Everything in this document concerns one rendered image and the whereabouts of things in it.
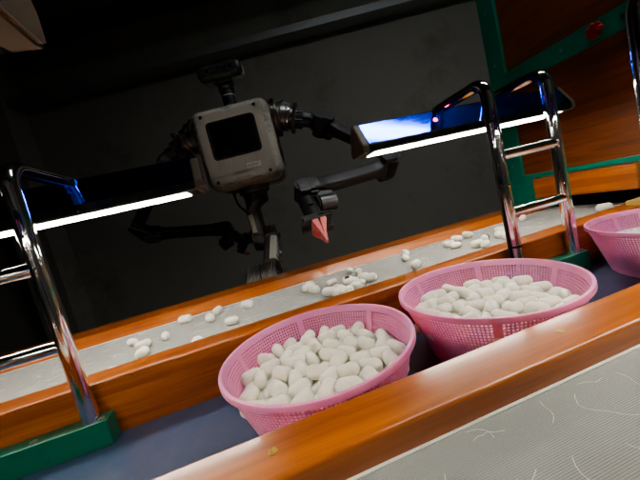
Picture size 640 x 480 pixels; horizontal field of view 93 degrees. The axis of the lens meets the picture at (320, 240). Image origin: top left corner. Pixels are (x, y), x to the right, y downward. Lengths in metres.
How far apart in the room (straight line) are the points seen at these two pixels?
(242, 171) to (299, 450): 1.15
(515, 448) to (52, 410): 0.62
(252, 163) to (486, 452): 1.20
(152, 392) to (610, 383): 0.59
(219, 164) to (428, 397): 1.20
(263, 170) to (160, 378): 0.92
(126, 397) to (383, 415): 0.45
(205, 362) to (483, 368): 0.43
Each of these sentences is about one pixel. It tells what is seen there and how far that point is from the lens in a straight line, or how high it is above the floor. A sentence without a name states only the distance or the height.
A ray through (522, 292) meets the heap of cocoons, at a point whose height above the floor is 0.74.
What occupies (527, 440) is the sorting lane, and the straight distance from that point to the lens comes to 0.31.
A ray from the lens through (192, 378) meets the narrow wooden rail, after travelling 0.60.
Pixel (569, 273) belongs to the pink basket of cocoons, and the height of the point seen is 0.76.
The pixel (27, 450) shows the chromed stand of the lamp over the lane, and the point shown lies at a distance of 0.68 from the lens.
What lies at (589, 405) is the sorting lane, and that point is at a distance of 0.35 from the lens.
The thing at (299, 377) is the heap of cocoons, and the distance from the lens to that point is 0.43.
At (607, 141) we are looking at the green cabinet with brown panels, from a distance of 1.29.
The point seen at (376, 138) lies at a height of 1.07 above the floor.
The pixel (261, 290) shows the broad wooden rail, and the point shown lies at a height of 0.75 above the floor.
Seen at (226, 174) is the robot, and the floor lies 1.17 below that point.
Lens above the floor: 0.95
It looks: 6 degrees down
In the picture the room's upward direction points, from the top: 14 degrees counter-clockwise
